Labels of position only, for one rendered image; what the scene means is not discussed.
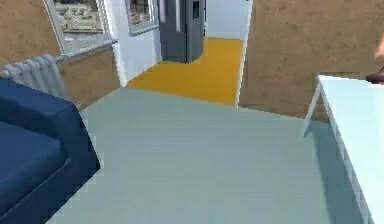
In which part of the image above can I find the dark grey fridge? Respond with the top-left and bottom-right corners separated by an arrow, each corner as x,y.
157,0 -> 208,64

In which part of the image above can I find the grey framed window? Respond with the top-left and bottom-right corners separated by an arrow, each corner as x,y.
124,0 -> 160,37
43,0 -> 120,63

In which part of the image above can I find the grey ribbed radiator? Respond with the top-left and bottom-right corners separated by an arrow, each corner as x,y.
0,53 -> 69,100

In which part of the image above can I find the dark blue sofa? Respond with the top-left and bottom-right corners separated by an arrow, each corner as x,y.
0,77 -> 102,224

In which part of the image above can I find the pale blue table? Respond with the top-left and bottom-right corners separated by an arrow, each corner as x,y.
302,74 -> 384,224

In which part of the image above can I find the pale grey fridge handle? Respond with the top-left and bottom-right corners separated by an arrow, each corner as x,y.
159,0 -> 167,24
174,0 -> 182,33

